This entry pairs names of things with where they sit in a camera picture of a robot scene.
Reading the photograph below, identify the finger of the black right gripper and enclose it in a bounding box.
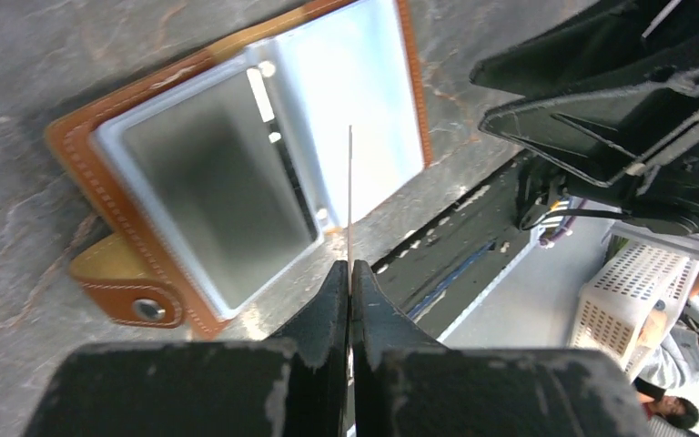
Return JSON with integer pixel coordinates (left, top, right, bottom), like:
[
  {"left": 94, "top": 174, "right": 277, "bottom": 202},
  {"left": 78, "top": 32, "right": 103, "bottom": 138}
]
[
  {"left": 470, "top": 1, "right": 699, "bottom": 97},
  {"left": 480, "top": 64, "right": 699, "bottom": 188}
]

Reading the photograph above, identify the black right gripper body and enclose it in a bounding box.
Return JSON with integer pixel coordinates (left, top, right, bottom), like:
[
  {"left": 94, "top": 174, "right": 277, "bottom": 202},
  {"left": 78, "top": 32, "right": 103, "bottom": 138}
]
[{"left": 517, "top": 143, "right": 699, "bottom": 236}]

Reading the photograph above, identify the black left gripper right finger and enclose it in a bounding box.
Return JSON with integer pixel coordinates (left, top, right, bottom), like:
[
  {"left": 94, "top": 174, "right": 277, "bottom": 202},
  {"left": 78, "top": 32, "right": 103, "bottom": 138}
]
[{"left": 351, "top": 260, "right": 649, "bottom": 436}]

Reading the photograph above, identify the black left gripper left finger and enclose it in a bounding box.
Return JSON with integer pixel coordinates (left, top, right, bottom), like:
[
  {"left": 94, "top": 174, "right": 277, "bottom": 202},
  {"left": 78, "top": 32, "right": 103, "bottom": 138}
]
[{"left": 25, "top": 261, "right": 348, "bottom": 436}]

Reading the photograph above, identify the grey card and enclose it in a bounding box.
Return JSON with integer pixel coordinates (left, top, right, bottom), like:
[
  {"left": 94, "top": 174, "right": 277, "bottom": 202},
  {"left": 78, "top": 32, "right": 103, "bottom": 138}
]
[{"left": 98, "top": 68, "right": 319, "bottom": 318}]

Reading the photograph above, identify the brown leather card holder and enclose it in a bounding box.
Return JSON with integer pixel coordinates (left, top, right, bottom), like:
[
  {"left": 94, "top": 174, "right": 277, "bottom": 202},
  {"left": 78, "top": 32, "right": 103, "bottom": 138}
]
[{"left": 45, "top": 1, "right": 432, "bottom": 339}]

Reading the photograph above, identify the white perforated basket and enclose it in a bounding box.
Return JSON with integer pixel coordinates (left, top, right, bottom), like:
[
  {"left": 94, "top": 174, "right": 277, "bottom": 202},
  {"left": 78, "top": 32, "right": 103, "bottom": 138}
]
[{"left": 568, "top": 241, "right": 699, "bottom": 380}]

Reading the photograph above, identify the seated person in background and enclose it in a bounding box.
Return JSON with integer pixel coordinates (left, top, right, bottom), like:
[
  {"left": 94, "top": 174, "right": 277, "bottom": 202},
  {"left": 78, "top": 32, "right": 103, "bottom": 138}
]
[{"left": 633, "top": 262, "right": 699, "bottom": 432}]

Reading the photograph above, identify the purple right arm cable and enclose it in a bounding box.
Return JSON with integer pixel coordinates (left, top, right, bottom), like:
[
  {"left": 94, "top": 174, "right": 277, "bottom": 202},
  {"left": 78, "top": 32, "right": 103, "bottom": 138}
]
[{"left": 536, "top": 198, "right": 586, "bottom": 249}]

